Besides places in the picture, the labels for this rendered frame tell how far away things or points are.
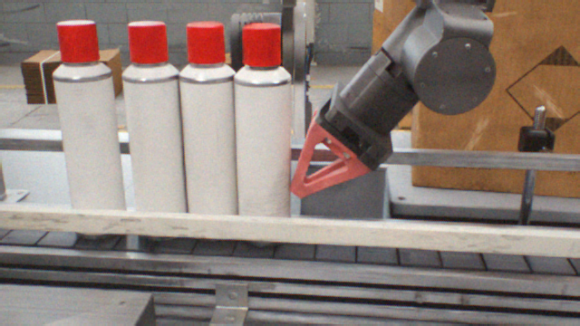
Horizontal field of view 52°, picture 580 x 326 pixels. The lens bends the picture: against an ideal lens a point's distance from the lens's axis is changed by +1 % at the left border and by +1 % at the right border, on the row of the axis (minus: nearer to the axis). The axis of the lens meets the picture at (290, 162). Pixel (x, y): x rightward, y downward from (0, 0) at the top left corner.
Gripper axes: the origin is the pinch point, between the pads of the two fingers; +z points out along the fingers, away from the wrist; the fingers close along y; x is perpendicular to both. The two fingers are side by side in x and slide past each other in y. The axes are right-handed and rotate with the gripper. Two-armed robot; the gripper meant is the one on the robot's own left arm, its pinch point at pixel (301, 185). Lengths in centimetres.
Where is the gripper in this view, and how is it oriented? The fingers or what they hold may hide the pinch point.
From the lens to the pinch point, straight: 56.2
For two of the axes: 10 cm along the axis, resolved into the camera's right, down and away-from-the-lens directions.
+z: -6.2, 7.1, 3.4
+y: -1.2, 3.4, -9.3
